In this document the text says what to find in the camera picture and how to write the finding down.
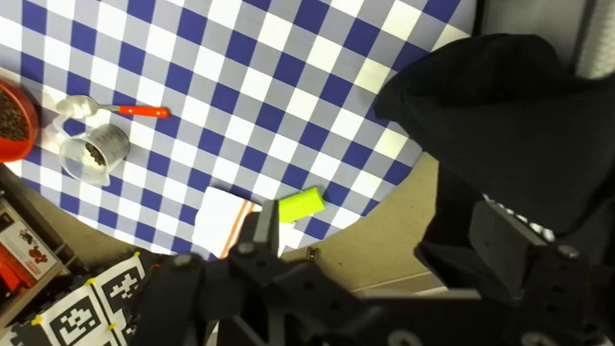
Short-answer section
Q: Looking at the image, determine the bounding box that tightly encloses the black cloth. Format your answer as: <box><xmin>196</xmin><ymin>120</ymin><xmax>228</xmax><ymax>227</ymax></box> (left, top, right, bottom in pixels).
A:
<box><xmin>375</xmin><ymin>35</ymin><xmax>615</xmax><ymax>235</ymax></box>

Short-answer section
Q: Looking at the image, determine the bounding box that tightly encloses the clear plastic cup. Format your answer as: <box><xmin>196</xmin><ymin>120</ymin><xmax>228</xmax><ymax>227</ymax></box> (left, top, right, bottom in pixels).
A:
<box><xmin>59</xmin><ymin>123</ymin><xmax>130</xmax><ymax>187</ymax></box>

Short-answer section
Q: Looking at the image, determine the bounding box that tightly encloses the yellow-green sticky note pad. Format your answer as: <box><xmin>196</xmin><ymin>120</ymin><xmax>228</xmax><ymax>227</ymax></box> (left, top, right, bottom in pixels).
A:
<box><xmin>278</xmin><ymin>187</ymin><xmax>325</xmax><ymax>223</ymax></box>

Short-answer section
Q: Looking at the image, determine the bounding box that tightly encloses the spoon with red handle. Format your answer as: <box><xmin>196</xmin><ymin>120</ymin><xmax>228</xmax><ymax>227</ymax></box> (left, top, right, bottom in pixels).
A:
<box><xmin>55</xmin><ymin>97</ymin><xmax>171</xmax><ymax>120</ymax></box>

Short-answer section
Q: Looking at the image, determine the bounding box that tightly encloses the white notepad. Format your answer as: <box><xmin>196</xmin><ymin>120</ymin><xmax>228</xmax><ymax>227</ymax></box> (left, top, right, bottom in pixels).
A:
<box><xmin>192</xmin><ymin>187</ymin><xmax>261</xmax><ymax>258</ymax></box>

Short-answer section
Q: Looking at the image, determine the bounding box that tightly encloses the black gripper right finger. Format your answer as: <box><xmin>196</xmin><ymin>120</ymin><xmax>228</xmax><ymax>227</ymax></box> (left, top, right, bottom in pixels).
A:
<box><xmin>469</xmin><ymin>202</ymin><xmax>586</xmax><ymax>302</ymax></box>

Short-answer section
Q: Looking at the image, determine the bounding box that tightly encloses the white mesh office chair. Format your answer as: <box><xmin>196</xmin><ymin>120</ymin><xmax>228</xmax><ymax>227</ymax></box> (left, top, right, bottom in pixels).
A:
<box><xmin>476</xmin><ymin>0</ymin><xmax>615</xmax><ymax>79</ymax></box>

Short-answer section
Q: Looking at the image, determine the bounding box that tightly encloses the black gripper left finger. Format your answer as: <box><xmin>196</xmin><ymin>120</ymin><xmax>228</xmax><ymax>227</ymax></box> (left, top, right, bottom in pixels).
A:
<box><xmin>238</xmin><ymin>200</ymin><xmax>278</xmax><ymax>254</ymax></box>

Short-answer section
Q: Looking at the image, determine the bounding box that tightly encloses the fiducial marker board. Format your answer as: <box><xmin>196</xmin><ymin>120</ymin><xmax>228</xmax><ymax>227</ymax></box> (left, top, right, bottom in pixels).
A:
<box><xmin>0</xmin><ymin>254</ymin><xmax>146</xmax><ymax>346</ymax></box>

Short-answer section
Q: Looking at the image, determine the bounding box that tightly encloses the blue white checkered tablecloth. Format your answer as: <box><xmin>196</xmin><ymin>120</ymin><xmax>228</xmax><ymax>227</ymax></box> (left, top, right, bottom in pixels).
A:
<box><xmin>0</xmin><ymin>0</ymin><xmax>478</xmax><ymax>254</ymax></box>

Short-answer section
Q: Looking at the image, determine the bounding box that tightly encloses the red and white box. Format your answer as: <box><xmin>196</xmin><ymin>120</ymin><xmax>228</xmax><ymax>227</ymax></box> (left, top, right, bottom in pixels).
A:
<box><xmin>0</xmin><ymin>200</ymin><xmax>61</xmax><ymax>302</ymax></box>

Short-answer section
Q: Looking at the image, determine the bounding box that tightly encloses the red bowl with beans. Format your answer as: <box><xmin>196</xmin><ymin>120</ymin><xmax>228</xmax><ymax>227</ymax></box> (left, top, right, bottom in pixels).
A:
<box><xmin>0</xmin><ymin>79</ymin><xmax>40</xmax><ymax>162</ymax></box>

